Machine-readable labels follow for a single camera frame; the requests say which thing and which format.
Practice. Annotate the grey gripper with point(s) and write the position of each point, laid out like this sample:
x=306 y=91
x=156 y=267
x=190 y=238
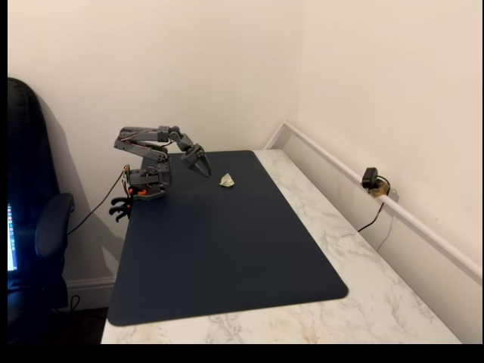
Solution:
x=195 y=159

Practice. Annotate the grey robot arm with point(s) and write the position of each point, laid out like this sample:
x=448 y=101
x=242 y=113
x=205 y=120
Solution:
x=147 y=151

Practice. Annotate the dark desk mat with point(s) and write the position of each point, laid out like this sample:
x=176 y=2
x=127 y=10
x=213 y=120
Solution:
x=227 y=246

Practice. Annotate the black table clamp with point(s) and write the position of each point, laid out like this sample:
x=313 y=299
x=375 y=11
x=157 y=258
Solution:
x=120 y=208

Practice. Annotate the black webcam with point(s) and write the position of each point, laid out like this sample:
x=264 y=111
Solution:
x=368 y=177

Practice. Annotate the white baseboard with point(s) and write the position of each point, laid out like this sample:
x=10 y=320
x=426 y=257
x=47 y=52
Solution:
x=90 y=289

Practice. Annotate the black office chair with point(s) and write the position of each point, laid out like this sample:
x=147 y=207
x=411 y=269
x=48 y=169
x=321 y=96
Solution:
x=30 y=170

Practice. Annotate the laptop screen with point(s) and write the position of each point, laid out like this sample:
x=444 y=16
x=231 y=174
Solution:
x=11 y=238

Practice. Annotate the tan webcam mount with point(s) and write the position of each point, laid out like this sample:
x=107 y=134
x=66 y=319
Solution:
x=380 y=191

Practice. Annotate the white wall ledge rail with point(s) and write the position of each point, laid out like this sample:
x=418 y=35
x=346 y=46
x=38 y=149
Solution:
x=416 y=223

